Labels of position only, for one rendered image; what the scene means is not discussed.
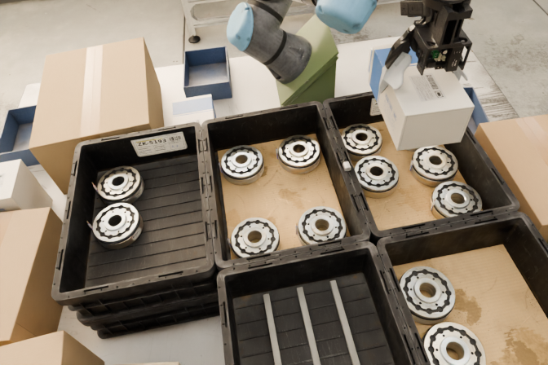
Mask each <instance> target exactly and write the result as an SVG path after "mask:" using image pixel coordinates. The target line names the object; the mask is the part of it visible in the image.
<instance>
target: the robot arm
mask: <svg viewBox="0 0 548 365"><path fill-rule="evenodd" d="M293 1H295V2H301V3H304V4H307V5H310V6H314V7H316V16H317V17H318V18H319V20H320V21H322V22H323V23H324V24H326V25H327V26H329V27H330V28H332V29H336V30H337V31H339V32H341V33H347V34H354V33H358V32H359V31H361V30H362V28H363V27H364V25H365V24H366V22H367V21H368V19H369V17H370V16H371V14H372V12H373V11H374V10H375V8H376V6H377V2H378V0H247V2H242V3H240V4H238V5H237V6H236V9H235V10H234V11H233V12H232V14H231V16H230V19H229V21H228V26H227V38H228V40H229V42H230V43H231V44H233V45H234V46H235V47H236V48H237V49H238V50H239V51H243V52H245V53H246V54H247V55H249V56H250V57H252V58H254V59H256V60H257V61H258V62H260V63H261V64H263V65H265V66H266V68H267V69H268V70H269V72H270V73H271V74H272V75H273V76H274V78H275V79H277V80H278V81H279V82H281V83H283V84H287V83H290V82H292V81H293V80H295V79H296V78H297V77H298V76H299V75H300V74H301V73H302V72H303V70H304V69H305V68H306V66H307V63H308V61H309V59H310V57H311V53H312V45H311V43H310V42H309V41H308V40H307V39H306V38H305V37H302V36H299V35H296V34H292V33H287V32H286V31H285V30H283V29H281V28H280V26H281V23H282V21H283V19H284V18H285V15H286V13H287V12H288V10H289V8H290V6H291V4H292V2H293ZM470 3H471V0H404V1H400V15H407V16H408V17H414V18H416V17H419V16H421V19H420V20H415V21H414V23H413V24H412V25H411V26H410V27H408V29H407V30H406V31H405V33H404V34H403V35H402V36H401V37H400V38H399V39H398V40H397V41H396V42H395V43H394V44H393V46H392V47H391V49H390V51H389V54H388V56H387V59H386V61H385V65H384V68H383V70H382V75H381V78H380V82H379V88H378V90H379V93H380V94H381V93H382V92H383V91H384V90H385V89H386V88H387V87H388V85H390V86H391V87H392V88H393V89H394V90H398V89H399V88H401V86H402V85H403V81H404V71H405V70H406V68H407V67H408V66H409V65H410V64H411V61H412V56H411V55H409V52H410V50H411V49H412V50H413V51H414V52H416V54H415V55H416V56H417V57H418V63H417V69H418V71H419V72H420V74H421V76H423V73H424V69H429V68H435V70H436V69H442V68H444V70H445V72H452V73H454V74H455V76H456V78H457V79H458V80H459V81H460V78H461V76H463V77H464V78H465V79H466V81H468V77H467V75H466V73H465V72H464V70H463V69H464V67H465V64H466V61H467V58H468V55H469V53H470V50H471V46H472V42H471V40H470V38H469V37H468V36H467V35H466V33H465V32H464V31H463V29H462V25H463V21H464V19H470V17H471V14H472V11H473V9H472V8H471V6H470ZM410 47H411V49H410ZM464 47H465V48H466V49H467V51H466V55H465V58H464V60H463V57H462V52H463V49H464Z"/></svg>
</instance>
